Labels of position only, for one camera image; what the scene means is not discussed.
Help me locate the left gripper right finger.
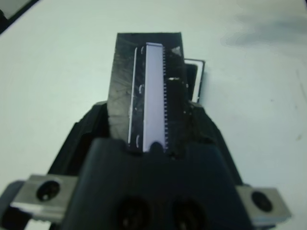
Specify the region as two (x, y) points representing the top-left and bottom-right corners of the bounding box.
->
(183, 102), (243, 186)

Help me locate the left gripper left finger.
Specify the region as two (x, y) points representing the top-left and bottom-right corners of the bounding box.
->
(47, 100), (111, 179)

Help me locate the black printed box lid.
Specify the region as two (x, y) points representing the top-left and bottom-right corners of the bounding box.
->
(107, 31), (190, 154)

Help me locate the black box base white insert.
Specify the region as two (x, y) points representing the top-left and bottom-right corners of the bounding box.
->
(184, 57), (206, 104)

